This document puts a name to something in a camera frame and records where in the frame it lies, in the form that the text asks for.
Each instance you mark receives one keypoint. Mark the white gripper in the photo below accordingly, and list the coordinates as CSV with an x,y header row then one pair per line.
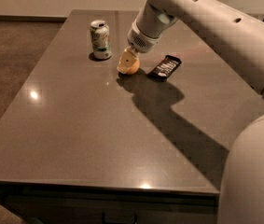
x,y
141,41

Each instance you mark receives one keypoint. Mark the orange fruit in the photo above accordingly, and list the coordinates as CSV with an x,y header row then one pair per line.
x,y
131,67

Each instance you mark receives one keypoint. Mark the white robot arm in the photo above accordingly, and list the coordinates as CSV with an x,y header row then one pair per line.
x,y
239,40

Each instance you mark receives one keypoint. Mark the green white soda can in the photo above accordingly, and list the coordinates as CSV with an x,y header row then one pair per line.
x,y
99,35

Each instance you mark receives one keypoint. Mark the black snack bar wrapper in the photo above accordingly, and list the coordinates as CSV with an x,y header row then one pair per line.
x,y
165,68

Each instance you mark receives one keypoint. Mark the dark drawer handle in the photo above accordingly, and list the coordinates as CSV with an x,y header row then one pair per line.
x,y
107,219

